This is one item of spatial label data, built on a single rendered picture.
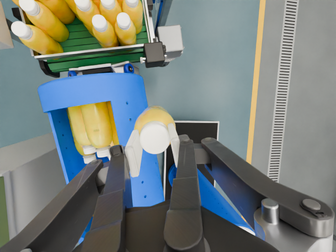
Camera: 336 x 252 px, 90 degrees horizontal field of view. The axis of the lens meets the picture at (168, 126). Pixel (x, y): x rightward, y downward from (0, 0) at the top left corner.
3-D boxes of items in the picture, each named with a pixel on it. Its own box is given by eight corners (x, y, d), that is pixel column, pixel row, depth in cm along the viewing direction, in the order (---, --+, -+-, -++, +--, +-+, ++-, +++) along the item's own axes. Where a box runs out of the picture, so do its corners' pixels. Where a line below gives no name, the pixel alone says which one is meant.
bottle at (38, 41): (63, 41, 65) (33, 17, 47) (65, 60, 66) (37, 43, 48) (43, 41, 64) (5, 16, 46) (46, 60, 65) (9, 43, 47)
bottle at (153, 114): (134, 121, 40) (116, 141, 22) (152, 98, 40) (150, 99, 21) (157, 139, 41) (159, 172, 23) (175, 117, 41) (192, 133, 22)
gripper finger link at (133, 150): (139, 176, 16) (131, 178, 16) (142, 150, 23) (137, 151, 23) (132, 147, 15) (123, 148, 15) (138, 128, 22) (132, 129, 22)
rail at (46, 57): (40, 60, 60) (34, 58, 57) (39, 58, 60) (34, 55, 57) (151, 47, 65) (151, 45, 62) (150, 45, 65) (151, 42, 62)
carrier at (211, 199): (188, 154, 158) (162, 170, 156) (244, 212, 73) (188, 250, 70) (202, 177, 164) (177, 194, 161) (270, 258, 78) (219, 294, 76)
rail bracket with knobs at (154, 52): (141, 69, 71) (141, 63, 60) (138, 51, 70) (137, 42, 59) (164, 66, 72) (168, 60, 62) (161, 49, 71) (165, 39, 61)
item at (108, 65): (91, 80, 65) (79, 75, 53) (89, 74, 65) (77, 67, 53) (117, 77, 67) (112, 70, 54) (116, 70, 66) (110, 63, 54)
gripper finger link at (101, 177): (127, 180, 14) (91, 188, 14) (133, 156, 19) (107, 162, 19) (123, 164, 14) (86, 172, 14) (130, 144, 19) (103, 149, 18)
